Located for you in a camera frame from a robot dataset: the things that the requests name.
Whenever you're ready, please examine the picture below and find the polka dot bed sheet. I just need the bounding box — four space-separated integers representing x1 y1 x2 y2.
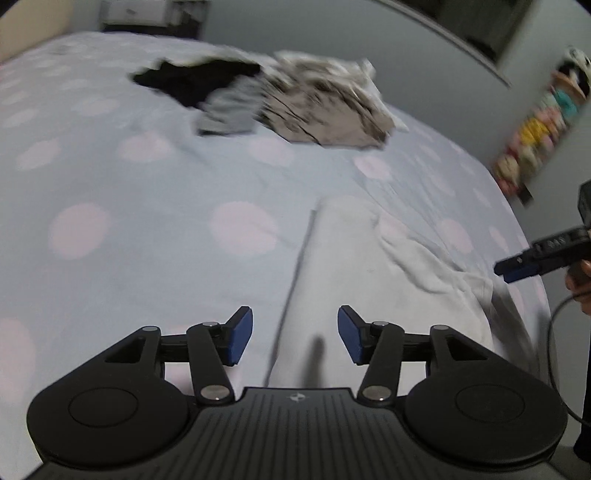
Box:
0 30 555 462

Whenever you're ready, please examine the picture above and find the black cloth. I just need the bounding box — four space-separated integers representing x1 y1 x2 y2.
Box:
131 55 262 109

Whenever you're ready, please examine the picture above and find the beige padded headboard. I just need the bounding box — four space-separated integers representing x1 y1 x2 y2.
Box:
0 0 75 63

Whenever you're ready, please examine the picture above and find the person's right hand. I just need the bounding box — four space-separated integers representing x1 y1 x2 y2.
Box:
566 258 591 317

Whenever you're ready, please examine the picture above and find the grey cloth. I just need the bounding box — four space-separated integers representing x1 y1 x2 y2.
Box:
196 76 264 137

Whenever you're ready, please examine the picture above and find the dark glass cabinet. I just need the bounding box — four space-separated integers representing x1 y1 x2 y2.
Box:
374 0 539 88

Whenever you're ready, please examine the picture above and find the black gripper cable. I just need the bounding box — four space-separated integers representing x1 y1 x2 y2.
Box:
547 291 591 422

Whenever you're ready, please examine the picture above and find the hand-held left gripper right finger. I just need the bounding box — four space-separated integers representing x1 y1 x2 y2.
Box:
338 305 497 407

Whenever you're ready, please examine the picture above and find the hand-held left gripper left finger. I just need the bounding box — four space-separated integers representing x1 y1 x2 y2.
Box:
99 305 254 407

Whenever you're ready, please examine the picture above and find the hanging plush toy string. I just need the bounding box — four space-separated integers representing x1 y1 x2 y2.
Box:
492 46 591 206

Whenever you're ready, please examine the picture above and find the crumpled white cloth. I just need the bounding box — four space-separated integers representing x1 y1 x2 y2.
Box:
272 51 407 134

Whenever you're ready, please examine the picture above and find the dark bedside table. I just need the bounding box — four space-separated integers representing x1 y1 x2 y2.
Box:
99 0 208 42

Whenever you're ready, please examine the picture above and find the white long-sleeve sweater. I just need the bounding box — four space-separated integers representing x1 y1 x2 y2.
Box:
265 194 546 391

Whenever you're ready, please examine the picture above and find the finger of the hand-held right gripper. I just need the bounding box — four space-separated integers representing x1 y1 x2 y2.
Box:
494 249 546 283

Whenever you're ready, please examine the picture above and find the beige cloth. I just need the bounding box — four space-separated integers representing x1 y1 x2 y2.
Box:
256 69 393 151

